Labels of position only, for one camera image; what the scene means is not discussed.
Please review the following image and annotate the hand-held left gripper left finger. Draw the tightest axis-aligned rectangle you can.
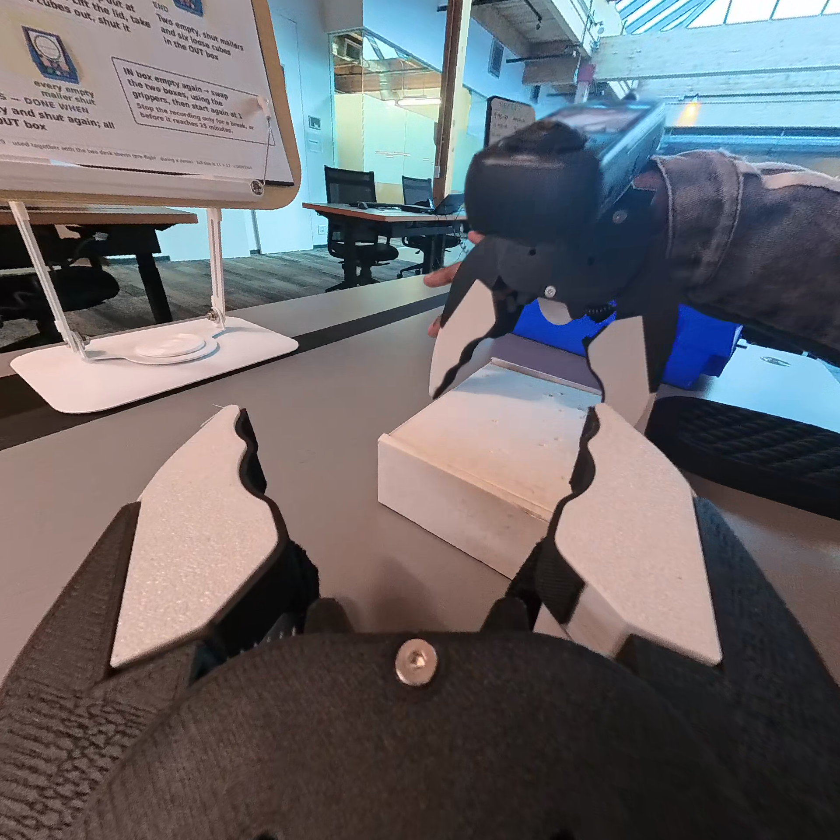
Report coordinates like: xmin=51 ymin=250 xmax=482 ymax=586
xmin=109 ymin=404 xmax=291 ymax=670

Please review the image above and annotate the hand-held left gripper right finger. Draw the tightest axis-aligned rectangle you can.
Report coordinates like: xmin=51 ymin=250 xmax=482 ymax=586
xmin=533 ymin=402 xmax=724 ymax=666

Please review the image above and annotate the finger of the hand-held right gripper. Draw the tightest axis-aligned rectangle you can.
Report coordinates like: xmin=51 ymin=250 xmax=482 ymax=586
xmin=428 ymin=276 xmax=516 ymax=403
xmin=584 ymin=314 xmax=659 ymax=429

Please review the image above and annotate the white cardboard mailer box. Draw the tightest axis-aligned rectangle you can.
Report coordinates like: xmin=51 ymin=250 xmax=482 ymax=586
xmin=377 ymin=357 xmax=605 ymax=581

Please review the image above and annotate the person's right forearm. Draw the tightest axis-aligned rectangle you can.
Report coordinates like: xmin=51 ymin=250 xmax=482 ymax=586
xmin=646 ymin=150 xmax=840 ymax=367

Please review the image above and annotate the wood top office desk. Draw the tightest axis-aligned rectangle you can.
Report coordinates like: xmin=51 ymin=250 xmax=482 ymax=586
xmin=0 ymin=209 xmax=199 ymax=324
xmin=302 ymin=200 xmax=470 ymax=290

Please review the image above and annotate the grey desk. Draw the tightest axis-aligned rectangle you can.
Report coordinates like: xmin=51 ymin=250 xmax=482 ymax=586
xmin=0 ymin=272 xmax=840 ymax=723

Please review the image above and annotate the person's right hand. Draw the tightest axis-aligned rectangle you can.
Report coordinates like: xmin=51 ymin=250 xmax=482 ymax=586
xmin=423 ymin=260 xmax=473 ymax=291

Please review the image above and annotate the whiteboard on stand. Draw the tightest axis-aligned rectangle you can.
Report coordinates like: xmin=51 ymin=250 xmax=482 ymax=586
xmin=484 ymin=95 xmax=538 ymax=151

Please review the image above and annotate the blue plastic bin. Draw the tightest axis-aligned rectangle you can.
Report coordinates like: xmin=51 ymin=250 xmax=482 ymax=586
xmin=511 ymin=298 xmax=746 ymax=389

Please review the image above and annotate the black office chair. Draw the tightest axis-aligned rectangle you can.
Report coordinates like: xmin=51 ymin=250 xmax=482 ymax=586
xmin=400 ymin=175 xmax=460 ymax=263
xmin=0 ymin=226 xmax=122 ymax=332
xmin=323 ymin=165 xmax=400 ymax=291

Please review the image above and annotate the wooden pillar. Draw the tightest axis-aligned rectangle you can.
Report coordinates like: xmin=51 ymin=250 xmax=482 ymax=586
xmin=432 ymin=0 xmax=475 ymax=201

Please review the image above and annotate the black wrist rest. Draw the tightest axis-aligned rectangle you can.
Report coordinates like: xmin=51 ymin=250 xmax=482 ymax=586
xmin=645 ymin=395 xmax=840 ymax=521

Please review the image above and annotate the instruction sheet on stand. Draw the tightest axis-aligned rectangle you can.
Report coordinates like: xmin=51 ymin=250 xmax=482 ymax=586
xmin=0 ymin=0 xmax=303 ymax=212

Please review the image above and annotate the printed instruction sheet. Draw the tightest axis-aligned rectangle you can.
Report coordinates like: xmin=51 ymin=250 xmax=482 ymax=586
xmin=0 ymin=0 xmax=295 ymax=188

